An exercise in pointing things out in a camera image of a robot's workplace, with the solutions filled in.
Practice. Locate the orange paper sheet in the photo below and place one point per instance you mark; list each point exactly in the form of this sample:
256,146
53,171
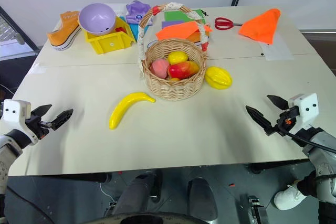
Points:
178,31

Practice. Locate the yellow plastic storage bin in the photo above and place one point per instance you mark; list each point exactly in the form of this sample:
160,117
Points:
110,43

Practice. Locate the red yellow toy mango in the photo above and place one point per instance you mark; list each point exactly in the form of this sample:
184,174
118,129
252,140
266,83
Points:
181,70

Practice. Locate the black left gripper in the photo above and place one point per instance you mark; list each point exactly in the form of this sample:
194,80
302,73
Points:
36,125

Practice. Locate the orange cloth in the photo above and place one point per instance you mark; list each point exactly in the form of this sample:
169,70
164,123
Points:
261,28

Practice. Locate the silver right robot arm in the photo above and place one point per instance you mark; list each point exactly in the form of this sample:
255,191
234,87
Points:
321,150

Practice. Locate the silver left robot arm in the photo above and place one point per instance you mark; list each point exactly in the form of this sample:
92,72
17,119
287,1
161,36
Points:
10,142

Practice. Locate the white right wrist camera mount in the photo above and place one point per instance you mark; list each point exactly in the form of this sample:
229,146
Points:
305,108

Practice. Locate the green paper sheet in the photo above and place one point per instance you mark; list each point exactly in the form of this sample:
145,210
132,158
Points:
181,15

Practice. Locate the small black clip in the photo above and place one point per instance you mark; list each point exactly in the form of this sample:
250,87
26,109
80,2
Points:
204,12

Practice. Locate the yellow toy lemon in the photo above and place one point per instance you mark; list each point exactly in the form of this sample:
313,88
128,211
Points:
178,57

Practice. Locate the orange canvas sneaker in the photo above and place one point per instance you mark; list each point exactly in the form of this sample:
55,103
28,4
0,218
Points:
64,33

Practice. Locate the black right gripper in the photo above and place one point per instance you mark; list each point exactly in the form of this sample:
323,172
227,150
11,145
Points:
286,120

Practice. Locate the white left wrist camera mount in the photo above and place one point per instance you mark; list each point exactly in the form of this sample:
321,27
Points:
14,111

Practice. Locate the black metal floor stand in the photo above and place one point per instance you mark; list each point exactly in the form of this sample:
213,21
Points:
257,209

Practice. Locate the purple plastic bowl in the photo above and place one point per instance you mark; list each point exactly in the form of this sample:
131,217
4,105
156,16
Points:
95,18

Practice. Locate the dark rounded robot leg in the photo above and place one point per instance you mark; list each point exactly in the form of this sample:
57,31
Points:
200,197

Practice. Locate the yellow toy banana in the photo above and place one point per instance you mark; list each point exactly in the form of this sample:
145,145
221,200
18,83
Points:
122,107

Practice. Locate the small orange toy fruit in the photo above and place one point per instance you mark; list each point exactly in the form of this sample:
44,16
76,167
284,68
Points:
174,79

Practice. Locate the teal blue sheet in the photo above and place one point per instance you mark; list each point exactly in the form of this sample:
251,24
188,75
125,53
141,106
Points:
135,31

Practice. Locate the purple paper sheet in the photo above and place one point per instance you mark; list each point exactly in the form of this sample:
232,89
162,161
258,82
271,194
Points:
170,24

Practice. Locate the grey rounded robot leg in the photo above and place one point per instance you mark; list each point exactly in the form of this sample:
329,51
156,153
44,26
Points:
136,192

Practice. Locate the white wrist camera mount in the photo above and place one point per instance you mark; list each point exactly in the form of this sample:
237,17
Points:
14,111
305,108

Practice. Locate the yellow toy starfruit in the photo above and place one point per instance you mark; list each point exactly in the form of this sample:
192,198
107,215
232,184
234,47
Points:
218,78

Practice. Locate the black window frame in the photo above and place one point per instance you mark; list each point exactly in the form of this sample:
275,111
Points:
18,27

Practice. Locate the pink toy peach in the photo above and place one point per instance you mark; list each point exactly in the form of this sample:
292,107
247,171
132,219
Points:
159,68

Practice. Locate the small red parts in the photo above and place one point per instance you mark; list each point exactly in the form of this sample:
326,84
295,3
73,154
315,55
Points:
120,29

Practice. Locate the white sneaker of bystander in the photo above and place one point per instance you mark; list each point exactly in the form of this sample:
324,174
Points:
287,197

